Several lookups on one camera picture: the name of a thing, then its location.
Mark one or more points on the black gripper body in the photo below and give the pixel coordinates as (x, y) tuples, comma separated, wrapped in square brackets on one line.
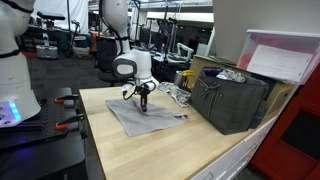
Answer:
[(144, 90)]

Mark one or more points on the grey microfibre towel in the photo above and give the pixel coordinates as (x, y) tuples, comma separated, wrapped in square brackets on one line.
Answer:
[(143, 121)]

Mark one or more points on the small white robot arm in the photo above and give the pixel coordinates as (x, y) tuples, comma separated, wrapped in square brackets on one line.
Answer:
[(185, 50)]

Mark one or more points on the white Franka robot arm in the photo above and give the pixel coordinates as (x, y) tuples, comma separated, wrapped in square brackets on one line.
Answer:
[(138, 63)]

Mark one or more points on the white patterned rag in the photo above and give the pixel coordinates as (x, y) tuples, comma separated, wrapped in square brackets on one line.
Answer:
[(178, 95)]

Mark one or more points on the grey metal cup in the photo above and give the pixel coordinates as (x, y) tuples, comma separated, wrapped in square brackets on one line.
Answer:
[(179, 79)]

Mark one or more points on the yellow artificial flowers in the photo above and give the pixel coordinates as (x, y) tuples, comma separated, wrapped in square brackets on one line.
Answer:
[(188, 73)]

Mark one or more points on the kick scooter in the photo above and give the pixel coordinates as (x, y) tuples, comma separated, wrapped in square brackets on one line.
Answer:
[(78, 40)]

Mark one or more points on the white plastic bag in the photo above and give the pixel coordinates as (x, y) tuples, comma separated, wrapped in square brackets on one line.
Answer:
[(231, 76)]

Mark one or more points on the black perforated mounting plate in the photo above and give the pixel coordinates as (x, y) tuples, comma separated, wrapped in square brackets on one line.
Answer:
[(50, 113)]

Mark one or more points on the grey round machine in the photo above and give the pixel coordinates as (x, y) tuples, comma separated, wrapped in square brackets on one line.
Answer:
[(46, 51)]

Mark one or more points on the black robot cart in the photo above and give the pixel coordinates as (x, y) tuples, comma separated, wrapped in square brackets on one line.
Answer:
[(50, 160)]

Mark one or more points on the white curtain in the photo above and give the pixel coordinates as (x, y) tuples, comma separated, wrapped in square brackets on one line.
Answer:
[(66, 13)]

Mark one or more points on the white drawer cabinet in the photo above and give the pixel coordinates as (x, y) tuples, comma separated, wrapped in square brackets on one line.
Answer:
[(240, 160)]

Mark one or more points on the dark blue container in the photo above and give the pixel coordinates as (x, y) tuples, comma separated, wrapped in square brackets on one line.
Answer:
[(257, 118)]

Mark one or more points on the black saddle stand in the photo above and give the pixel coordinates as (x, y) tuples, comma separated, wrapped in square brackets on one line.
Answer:
[(50, 15)]

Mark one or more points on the brown cardboard box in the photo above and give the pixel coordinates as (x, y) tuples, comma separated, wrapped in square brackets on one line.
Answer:
[(281, 95)]

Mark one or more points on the clear bin with pink contents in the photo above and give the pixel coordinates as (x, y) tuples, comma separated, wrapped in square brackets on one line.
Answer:
[(276, 56)]

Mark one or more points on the red cabinet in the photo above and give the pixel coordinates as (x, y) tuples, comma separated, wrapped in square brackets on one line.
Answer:
[(293, 143)]

